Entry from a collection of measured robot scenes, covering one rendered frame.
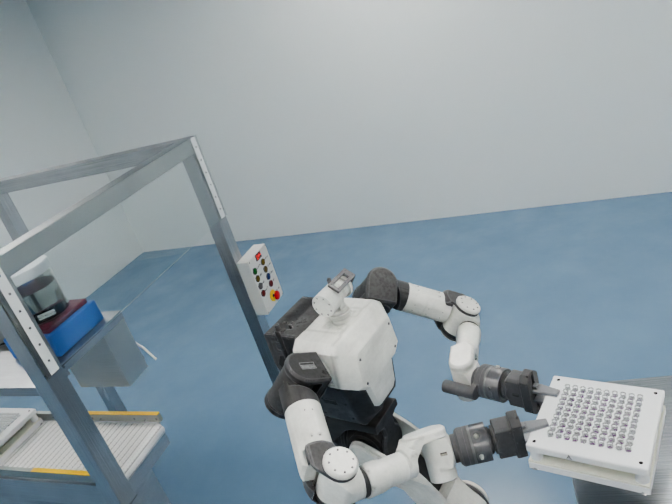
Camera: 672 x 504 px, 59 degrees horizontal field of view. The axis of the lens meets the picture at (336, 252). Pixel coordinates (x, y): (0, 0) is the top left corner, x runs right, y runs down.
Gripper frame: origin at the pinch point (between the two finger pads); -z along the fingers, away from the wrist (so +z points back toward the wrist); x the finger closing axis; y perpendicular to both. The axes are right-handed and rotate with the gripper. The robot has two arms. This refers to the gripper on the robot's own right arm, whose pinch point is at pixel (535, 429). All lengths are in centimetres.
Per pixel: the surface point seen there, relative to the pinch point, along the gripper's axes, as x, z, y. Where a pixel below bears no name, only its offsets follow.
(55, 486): 15, 150, -39
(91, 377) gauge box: -13, 130, -54
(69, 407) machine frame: -23, 118, -23
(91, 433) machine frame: -11, 118, -25
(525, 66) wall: -11, -98, -350
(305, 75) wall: -47, 66, -409
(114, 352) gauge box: -22, 115, -50
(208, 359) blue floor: 99, 176, -241
